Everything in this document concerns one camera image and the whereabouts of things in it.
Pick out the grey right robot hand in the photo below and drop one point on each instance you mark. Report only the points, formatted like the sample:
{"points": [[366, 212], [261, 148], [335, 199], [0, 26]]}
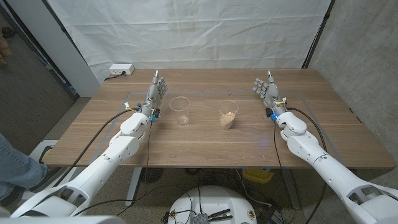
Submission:
{"points": [[271, 93]]}

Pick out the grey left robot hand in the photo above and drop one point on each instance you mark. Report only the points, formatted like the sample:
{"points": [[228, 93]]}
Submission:
{"points": [[154, 96]]}

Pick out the clear plastic cup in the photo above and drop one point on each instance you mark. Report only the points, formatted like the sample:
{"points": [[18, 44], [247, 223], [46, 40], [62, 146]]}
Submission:
{"points": [[179, 109], [228, 105]]}

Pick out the brown sugar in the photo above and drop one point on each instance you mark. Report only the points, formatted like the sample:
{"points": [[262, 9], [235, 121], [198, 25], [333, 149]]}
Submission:
{"points": [[227, 120]]}

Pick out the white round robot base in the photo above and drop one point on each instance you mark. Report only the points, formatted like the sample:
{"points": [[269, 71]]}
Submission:
{"points": [[214, 199]]}

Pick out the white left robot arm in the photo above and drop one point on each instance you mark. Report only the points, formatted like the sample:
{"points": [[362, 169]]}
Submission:
{"points": [[93, 174]]}

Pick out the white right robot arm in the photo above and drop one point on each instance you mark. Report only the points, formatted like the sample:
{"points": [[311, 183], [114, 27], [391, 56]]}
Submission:
{"points": [[326, 168]]}

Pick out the grey tape rectangle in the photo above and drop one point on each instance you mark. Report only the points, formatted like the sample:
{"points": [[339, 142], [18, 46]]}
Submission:
{"points": [[192, 92]]}

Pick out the white power strip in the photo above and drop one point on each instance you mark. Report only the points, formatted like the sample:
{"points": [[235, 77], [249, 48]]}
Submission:
{"points": [[121, 69]]}

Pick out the white backdrop cloth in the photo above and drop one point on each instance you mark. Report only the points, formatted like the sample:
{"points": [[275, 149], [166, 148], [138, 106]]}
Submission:
{"points": [[186, 34]]}

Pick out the black backdrop stand pole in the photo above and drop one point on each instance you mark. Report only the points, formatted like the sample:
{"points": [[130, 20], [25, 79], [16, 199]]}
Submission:
{"points": [[317, 35]]}

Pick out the black round floor object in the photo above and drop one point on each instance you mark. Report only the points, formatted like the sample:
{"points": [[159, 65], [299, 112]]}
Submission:
{"points": [[151, 175]]}

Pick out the yellow object under table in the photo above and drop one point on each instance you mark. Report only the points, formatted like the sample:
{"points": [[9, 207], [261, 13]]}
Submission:
{"points": [[258, 175]]}

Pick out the black tools on base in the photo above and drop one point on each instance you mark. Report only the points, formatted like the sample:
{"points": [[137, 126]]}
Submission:
{"points": [[219, 213]]}

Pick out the person's leg in jeans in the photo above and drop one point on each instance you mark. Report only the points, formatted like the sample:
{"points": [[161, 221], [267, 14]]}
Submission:
{"points": [[15, 168]]}

